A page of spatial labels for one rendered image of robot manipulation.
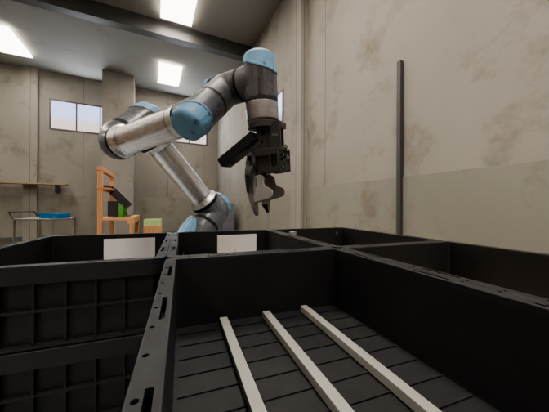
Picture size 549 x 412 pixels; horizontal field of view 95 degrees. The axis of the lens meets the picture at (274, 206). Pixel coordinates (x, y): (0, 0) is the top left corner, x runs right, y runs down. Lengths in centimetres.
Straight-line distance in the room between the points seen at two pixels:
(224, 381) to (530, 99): 236
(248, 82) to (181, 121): 17
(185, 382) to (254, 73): 55
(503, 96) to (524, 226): 91
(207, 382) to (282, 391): 8
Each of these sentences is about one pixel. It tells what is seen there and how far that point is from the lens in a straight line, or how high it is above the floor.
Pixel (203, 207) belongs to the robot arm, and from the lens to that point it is 103.
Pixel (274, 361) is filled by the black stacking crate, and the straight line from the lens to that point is 34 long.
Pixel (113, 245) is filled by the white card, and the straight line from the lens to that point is 82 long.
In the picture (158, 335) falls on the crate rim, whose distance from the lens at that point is 18.
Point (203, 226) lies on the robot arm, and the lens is 101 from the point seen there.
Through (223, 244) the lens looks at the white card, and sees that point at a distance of 81.
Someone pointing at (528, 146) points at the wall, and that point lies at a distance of 236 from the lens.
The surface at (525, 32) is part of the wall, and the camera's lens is 260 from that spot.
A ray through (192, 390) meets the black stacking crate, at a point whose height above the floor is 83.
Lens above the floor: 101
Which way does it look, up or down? level
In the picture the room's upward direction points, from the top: straight up
